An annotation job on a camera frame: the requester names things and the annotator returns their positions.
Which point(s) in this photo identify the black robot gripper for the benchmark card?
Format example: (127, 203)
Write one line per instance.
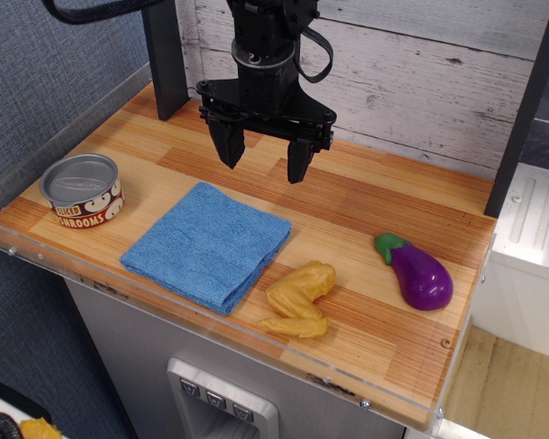
(268, 102)

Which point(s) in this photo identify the sliced mushrooms tin can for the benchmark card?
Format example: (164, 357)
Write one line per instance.
(83, 191)

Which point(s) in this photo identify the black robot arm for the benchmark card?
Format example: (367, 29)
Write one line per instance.
(268, 35)

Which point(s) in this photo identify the folded blue rag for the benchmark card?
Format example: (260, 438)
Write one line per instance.
(208, 248)

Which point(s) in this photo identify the yellow plastic chicken wing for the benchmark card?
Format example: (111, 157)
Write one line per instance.
(293, 298)

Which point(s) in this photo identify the purple toy eggplant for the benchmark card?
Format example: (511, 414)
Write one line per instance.
(424, 281)

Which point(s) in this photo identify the grey cabinet with dispenser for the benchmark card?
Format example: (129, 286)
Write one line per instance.
(136, 346)

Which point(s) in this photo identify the silver dispenser button panel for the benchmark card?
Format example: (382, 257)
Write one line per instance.
(210, 407)

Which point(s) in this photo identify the white ridged appliance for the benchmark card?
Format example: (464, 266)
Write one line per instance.
(512, 298)

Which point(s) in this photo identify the yellow object bottom left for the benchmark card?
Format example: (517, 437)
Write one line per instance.
(39, 429)

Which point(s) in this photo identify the dark left vertical post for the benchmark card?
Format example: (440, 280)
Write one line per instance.
(166, 61)

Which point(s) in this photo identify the dark vertical post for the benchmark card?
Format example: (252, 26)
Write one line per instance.
(533, 94)
(166, 61)

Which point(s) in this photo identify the dark right vertical post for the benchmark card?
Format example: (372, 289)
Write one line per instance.
(533, 94)

